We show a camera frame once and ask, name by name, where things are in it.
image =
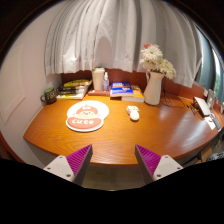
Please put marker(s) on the blue book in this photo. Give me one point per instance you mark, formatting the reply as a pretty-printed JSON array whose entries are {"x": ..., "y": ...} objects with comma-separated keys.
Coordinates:
[{"x": 121, "y": 89}]

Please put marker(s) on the cream lidded tumbler cup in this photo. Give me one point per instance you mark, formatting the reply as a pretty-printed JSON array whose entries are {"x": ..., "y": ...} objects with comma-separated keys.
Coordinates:
[{"x": 98, "y": 80}]

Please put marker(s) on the white flower bouquet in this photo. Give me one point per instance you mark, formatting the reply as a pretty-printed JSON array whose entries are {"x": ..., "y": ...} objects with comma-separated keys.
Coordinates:
[{"x": 154, "y": 58}]

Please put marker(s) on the glass window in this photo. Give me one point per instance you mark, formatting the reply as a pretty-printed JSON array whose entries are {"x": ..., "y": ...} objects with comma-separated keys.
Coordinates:
[{"x": 206, "y": 66}]

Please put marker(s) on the white rabbit-shaped computer mouse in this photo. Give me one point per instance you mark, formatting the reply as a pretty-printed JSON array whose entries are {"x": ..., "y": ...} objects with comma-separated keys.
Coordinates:
[{"x": 134, "y": 115}]

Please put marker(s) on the clear spray bottle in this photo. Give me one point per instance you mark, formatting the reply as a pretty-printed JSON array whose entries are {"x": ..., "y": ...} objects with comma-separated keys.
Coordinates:
[{"x": 105, "y": 85}]

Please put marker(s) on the red-brown book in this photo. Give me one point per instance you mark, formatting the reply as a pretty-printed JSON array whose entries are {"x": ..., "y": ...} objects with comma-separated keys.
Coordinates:
[{"x": 96, "y": 93}]

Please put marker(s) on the white flat device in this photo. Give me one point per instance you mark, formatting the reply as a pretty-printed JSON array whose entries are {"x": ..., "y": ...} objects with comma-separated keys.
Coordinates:
[{"x": 202, "y": 106}]

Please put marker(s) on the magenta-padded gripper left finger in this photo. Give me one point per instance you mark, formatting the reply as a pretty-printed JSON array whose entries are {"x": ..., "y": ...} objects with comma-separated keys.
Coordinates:
[{"x": 60, "y": 166}]

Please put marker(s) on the white ceramic jug vase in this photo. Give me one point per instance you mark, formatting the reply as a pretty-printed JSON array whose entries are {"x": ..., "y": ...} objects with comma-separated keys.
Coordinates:
[{"x": 154, "y": 90}]

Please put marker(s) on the dark mug with green inside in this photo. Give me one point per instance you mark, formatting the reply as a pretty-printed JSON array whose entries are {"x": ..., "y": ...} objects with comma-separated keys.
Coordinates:
[{"x": 50, "y": 96}]

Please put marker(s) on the round cartoon-print mouse pad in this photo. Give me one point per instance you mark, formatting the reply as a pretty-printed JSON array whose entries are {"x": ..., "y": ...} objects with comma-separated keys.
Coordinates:
[{"x": 87, "y": 117}]

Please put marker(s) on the orange book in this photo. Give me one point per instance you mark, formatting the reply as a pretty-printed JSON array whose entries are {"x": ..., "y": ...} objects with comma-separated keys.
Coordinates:
[{"x": 137, "y": 95}]

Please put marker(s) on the white pleated curtain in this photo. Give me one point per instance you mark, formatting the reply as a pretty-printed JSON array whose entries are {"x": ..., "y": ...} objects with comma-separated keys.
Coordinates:
[{"x": 113, "y": 33}]

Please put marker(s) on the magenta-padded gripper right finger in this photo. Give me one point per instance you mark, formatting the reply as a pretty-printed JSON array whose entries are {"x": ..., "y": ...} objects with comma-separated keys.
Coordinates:
[{"x": 168, "y": 165}]

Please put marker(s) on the yellow and white book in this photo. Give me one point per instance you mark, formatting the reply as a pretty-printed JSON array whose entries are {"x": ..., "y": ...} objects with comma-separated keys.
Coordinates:
[{"x": 69, "y": 97}]

